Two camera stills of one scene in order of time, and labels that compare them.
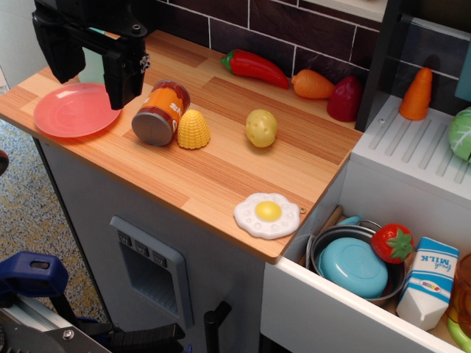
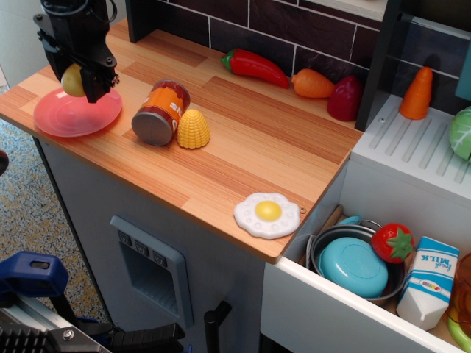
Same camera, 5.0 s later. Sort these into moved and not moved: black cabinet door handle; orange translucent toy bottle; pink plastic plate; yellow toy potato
Moved: yellow toy potato
Not moved: orange translucent toy bottle; pink plastic plate; black cabinet door handle
